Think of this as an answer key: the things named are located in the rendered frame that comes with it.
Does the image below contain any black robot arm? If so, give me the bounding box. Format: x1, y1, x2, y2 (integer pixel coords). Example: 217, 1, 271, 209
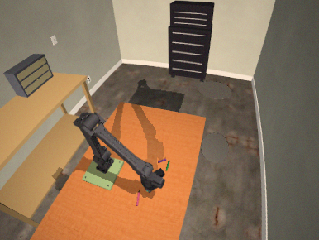
73, 113, 165, 189

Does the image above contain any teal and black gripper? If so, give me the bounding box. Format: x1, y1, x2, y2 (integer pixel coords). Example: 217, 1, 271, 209
140, 180, 157, 193

